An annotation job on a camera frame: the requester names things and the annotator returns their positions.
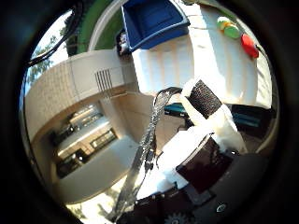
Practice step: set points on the green crochet toy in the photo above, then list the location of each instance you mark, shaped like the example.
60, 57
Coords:
232, 31

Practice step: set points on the black case with white contents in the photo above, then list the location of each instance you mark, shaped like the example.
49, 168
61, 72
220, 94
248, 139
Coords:
122, 43

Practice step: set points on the red plush toy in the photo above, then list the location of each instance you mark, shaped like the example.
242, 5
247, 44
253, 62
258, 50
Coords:
249, 45

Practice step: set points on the beige brick building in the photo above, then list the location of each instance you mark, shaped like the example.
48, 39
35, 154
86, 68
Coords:
78, 93

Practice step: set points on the blue plastic container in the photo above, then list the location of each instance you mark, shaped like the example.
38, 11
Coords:
152, 21

